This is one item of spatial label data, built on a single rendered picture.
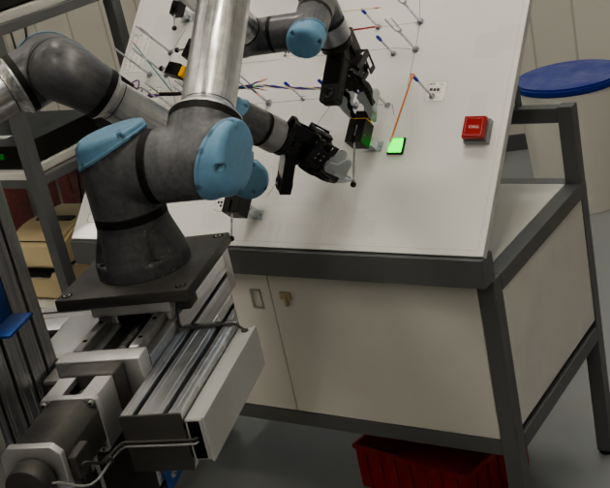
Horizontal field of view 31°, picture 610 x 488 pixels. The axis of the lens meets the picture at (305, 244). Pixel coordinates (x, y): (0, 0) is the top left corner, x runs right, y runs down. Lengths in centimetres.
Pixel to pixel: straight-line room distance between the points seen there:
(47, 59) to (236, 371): 70
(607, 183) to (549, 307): 214
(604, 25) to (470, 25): 303
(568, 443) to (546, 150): 177
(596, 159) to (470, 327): 235
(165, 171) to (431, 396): 113
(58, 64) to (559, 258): 130
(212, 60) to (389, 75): 92
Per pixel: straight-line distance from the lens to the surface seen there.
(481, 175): 235
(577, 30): 554
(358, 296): 251
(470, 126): 237
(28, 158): 292
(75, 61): 198
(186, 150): 161
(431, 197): 238
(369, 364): 259
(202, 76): 170
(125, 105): 199
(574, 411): 338
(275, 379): 278
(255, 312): 271
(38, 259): 317
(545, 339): 263
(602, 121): 464
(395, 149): 246
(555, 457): 318
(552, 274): 265
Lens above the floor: 177
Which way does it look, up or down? 21 degrees down
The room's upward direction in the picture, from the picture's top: 12 degrees counter-clockwise
